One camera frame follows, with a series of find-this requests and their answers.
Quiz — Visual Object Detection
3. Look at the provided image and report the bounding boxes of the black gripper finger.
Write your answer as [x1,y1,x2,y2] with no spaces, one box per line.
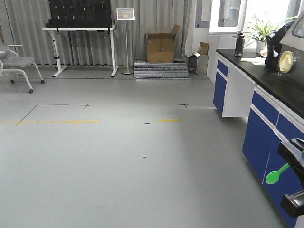
[280,191,304,218]
[277,138,304,185]

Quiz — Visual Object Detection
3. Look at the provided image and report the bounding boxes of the green plastic spoon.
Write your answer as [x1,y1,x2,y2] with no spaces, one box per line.
[266,163,290,184]

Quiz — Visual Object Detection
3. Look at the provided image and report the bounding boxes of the blue white lab counter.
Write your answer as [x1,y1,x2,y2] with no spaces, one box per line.
[213,49,304,228]

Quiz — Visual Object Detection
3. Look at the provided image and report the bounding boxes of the black round machine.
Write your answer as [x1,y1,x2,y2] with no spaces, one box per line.
[265,19,295,71]

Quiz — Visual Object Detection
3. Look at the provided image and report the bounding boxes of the white papers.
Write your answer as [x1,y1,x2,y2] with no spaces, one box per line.
[240,56,266,66]

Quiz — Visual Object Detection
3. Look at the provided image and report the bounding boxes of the dark water bottle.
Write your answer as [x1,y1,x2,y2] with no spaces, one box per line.
[234,31,245,57]

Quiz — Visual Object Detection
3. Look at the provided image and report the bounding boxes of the green potted plant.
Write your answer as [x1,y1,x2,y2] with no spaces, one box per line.
[245,14,298,54]

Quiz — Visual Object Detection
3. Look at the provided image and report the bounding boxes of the small open cardboard box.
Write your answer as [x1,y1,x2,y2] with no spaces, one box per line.
[188,42,209,75]

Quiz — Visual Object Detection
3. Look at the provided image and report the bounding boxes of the metal grating stack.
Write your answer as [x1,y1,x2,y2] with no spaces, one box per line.
[133,58,190,81]

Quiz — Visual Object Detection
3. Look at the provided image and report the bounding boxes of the brown cardboard box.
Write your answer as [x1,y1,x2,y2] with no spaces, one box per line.
[145,24,180,63]

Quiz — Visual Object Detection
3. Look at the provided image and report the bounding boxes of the sign stand with picture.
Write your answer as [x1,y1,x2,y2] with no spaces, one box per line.
[116,8,135,75]

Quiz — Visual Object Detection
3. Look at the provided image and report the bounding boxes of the black pegboard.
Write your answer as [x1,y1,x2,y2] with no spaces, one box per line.
[46,0,112,29]

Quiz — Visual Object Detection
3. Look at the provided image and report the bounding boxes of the grey office chair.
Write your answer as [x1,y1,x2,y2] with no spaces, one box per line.
[0,39,45,94]

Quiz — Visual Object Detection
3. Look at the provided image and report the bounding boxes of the grey curtain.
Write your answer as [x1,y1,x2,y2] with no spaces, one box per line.
[0,0,195,66]

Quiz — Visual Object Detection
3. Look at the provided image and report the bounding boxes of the white window frame cabinet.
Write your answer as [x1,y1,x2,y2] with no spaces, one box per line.
[209,0,247,36]

